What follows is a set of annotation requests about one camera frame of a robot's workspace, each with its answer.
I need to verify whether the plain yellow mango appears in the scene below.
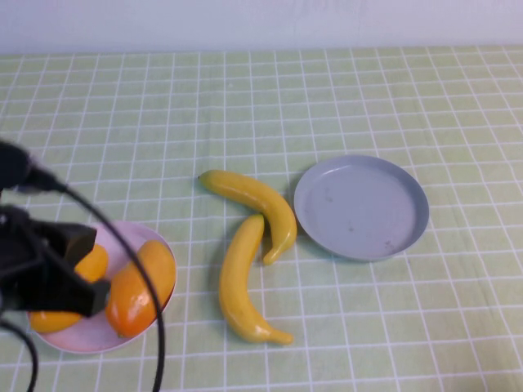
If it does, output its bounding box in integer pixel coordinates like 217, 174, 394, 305
29, 243, 110, 334

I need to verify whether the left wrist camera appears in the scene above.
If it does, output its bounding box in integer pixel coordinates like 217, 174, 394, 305
0, 140, 34, 192

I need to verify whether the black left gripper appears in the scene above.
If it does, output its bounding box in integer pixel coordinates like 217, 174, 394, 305
0, 203, 113, 319

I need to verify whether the long yellow banana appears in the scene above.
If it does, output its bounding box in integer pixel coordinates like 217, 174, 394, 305
218, 214, 295, 346

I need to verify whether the grey round plate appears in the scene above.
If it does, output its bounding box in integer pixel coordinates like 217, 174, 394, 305
293, 154, 431, 262

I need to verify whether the orange tinged mango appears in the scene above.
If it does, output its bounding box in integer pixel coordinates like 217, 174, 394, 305
105, 239, 177, 339

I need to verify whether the black left camera cable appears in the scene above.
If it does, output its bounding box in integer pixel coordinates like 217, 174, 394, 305
0, 166, 167, 392

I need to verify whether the pink round plate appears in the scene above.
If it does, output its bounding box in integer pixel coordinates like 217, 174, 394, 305
23, 220, 178, 354

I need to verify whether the short curved yellow banana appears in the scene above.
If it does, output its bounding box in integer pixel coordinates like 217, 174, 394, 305
198, 169, 298, 266

